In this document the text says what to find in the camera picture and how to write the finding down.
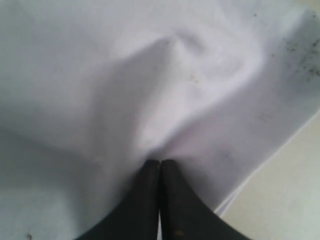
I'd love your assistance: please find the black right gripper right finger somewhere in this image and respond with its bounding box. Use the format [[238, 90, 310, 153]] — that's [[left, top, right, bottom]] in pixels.
[[158, 160, 244, 240]]

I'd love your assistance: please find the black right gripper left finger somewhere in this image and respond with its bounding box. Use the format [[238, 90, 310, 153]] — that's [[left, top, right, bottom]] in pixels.
[[78, 160, 160, 240]]

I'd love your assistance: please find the white t-shirt red lettering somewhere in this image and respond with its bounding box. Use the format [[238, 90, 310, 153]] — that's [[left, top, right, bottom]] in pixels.
[[0, 0, 320, 240]]

